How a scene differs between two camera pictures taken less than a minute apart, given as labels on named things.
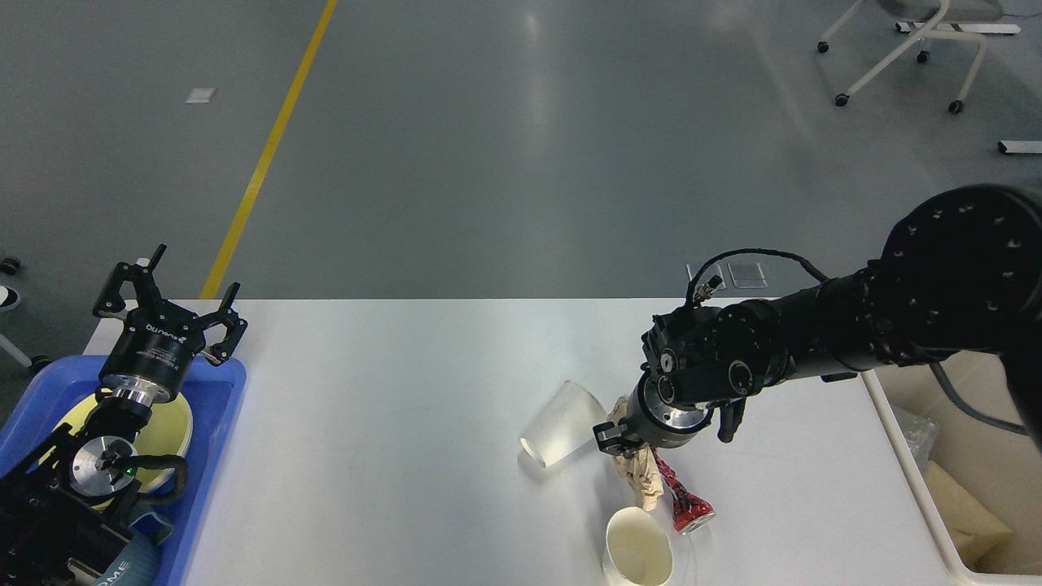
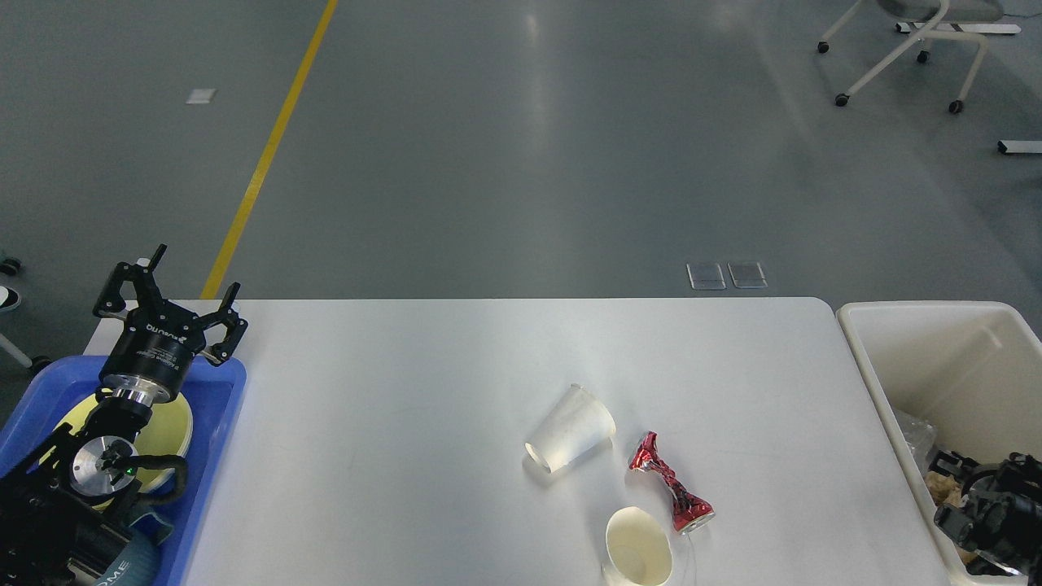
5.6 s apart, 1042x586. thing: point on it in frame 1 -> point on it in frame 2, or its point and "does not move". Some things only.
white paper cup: x=638 y=551 does not move
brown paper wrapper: x=641 y=470 -> x=945 y=489
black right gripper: x=659 y=422 -> x=1003 y=511
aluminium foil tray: x=920 y=432 does not move
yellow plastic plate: x=167 y=430 does not move
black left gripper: x=149 y=361 does not move
